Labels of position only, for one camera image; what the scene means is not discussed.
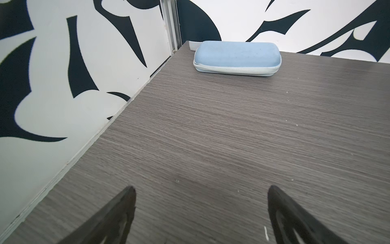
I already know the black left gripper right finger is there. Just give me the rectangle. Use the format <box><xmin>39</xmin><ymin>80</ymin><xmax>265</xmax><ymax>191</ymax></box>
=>
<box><xmin>268</xmin><ymin>185</ymin><xmax>346</xmax><ymax>244</ymax></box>

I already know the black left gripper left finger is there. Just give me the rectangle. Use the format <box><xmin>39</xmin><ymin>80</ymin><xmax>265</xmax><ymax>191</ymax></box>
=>
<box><xmin>59</xmin><ymin>186</ymin><xmax>137</xmax><ymax>244</ymax></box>

